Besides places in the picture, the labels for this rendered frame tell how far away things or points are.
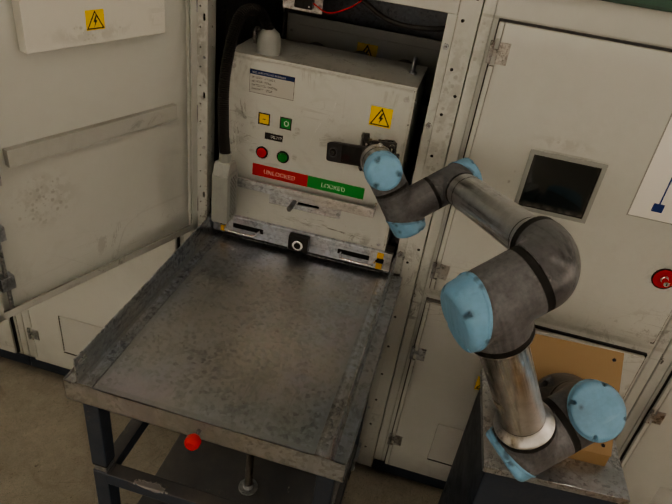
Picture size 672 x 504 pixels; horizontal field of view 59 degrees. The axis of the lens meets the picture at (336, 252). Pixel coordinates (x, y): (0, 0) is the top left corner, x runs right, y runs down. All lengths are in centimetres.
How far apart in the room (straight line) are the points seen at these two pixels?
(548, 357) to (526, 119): 56
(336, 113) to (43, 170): 70
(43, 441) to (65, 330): 39
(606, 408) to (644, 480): 93
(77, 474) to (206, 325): 97
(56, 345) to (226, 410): 131
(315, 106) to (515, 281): 82
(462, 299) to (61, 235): 103
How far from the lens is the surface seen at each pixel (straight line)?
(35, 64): 143
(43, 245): 159
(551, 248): 96
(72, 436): 242
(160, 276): 158
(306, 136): 160
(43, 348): 257
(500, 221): 109
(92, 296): 224
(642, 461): 214
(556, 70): 146
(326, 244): 171
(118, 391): 136
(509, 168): 153
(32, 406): 255
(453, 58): 148
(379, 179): 121
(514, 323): 94
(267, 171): 168
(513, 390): 109
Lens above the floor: 182
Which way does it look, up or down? 33 degrees down
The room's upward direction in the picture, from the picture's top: 8 degrees clockwise
